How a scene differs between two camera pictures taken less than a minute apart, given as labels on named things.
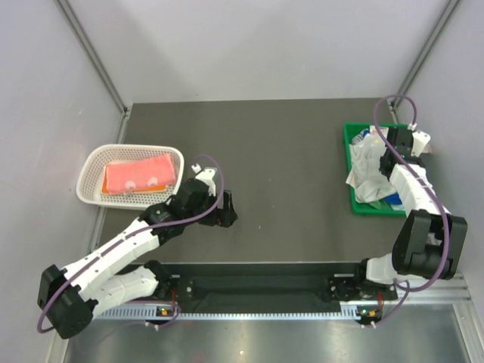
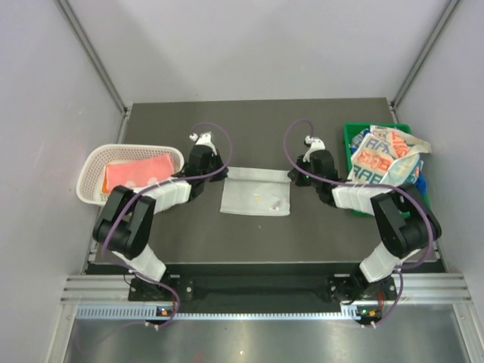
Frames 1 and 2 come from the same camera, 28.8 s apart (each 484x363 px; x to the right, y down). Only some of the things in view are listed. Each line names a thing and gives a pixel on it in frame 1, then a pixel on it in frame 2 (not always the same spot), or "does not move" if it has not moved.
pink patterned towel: (156, 171) does not move
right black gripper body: (383, 172) to (302, 180)
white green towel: (364, 175) to (256, 191)
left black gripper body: (220, 217) to (215, 162)
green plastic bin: (358, 208) does not move
